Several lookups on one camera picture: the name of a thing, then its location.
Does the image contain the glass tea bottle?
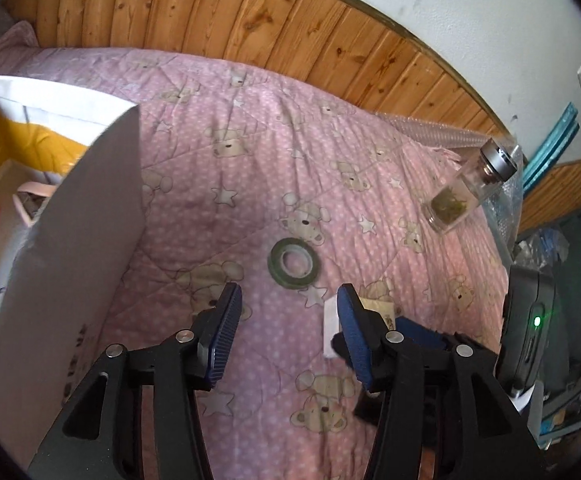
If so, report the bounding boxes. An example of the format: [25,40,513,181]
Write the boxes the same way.
[422,139,519,234]

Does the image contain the pink bear quilt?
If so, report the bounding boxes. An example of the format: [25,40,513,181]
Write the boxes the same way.
[0,23,507,479]

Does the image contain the clear plastic bag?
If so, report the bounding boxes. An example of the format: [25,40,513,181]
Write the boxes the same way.
[379,113,524,266]

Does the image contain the cream cardboard packet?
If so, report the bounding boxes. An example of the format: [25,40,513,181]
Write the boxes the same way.
[323,297,396,359]

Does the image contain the white cardboard box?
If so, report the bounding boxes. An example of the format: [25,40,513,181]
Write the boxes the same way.
[0,76,144,466]

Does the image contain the green tape roll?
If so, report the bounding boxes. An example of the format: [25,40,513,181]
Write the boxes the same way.
[268,237,321,289]

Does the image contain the teal foam strips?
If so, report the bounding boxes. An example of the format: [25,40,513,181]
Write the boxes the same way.
[523,103,580,197]

